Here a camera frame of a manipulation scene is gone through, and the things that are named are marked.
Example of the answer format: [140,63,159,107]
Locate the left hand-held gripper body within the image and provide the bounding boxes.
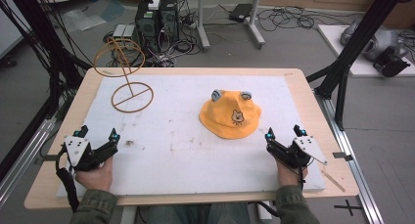
[63,135,117,172]

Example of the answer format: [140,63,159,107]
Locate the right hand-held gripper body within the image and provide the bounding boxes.
[265,135,329,170]

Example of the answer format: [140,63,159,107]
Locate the person's right hand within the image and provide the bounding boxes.
[276,158,309,188]

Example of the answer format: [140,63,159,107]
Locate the person's left hand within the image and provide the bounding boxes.
[74,157,115,193]

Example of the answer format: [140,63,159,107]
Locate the yellow bucket hat with ears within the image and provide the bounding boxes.
[198,88,263,141]

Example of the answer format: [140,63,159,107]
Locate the thin wooden stick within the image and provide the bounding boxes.
[320,169,346,194]

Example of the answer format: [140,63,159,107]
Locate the white power strip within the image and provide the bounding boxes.
[254,201,274,222]

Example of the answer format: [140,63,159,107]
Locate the white foam board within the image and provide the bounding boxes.
[56,73,327,199]

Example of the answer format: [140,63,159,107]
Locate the white platform board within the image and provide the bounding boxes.
[317,23,415,78]

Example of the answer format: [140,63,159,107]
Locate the grey flat boxes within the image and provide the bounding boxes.
[112,23,137,40]

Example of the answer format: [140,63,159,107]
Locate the grey desk leg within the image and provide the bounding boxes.
[245,0,266,50]
[195,0,211,53]

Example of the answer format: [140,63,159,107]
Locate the black computer tower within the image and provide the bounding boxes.
[159,0,180,44]
[134,0,161,54]

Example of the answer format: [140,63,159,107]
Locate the grey and black machine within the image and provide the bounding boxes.
[340,18,412,78]

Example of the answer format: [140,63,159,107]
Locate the flat black box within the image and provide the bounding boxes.
[228,2,254,23]

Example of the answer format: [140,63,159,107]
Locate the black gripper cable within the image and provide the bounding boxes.
[54,145,81,214]
[292,150,316,193]

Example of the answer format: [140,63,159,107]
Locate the metal bracket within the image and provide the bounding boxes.
[332,151,354,162]
[33,154,59,166]

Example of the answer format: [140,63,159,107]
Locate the aluminium rail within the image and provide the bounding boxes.
[313,89,386,224]
[0,116,57,208]

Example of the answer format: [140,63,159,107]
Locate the wire hat stand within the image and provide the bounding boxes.
[93,36,156,114]

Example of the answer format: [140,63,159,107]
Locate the black metal frame post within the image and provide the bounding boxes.
[305,0,413,131]
[0,0,94,183]

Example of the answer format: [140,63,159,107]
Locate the tangle of black cables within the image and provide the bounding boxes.
[255,6,351,33]

